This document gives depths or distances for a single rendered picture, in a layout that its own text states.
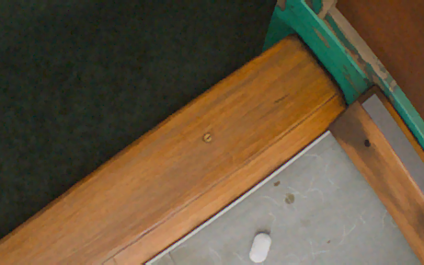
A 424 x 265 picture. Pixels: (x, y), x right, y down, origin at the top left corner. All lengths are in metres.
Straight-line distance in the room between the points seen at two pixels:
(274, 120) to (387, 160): 0.15
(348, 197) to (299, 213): 0.06
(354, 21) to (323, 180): 0.21
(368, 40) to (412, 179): 0.16
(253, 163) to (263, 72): 0.11
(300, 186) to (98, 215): 0.23
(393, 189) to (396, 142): 0.06
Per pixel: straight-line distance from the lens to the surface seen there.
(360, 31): 0.74
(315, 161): 0.84
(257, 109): 0.81
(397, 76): 0.73
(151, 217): 0.78
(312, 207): 0.82
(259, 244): 0.79
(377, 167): 0.76
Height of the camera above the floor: 1.54
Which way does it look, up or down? 75 degrees down
